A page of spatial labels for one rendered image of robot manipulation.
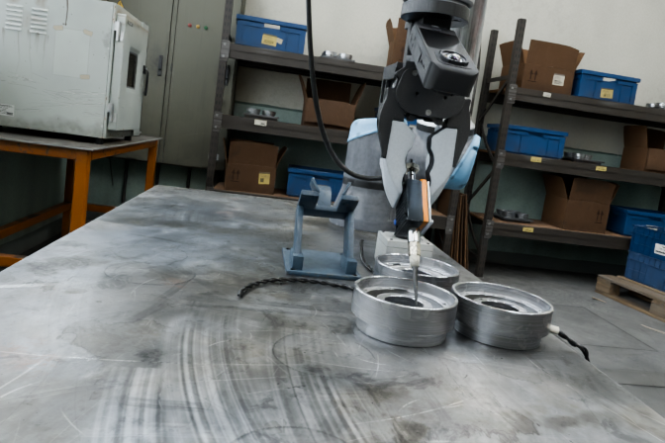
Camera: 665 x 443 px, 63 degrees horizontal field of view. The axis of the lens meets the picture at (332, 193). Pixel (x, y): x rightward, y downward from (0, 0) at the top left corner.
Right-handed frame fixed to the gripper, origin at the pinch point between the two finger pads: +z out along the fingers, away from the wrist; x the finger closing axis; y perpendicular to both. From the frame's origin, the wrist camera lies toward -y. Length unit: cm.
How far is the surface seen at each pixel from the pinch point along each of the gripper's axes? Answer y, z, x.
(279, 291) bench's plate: 5.9, 13.3, 12.3
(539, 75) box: 346, -67, -191
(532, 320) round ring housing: -7.1, 9.8, -11.8
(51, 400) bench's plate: -20.7, 13.2, 27.6
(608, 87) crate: 348, -67, -251
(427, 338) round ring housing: -7.6, 12.3, -1.1
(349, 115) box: 348, -17, -49
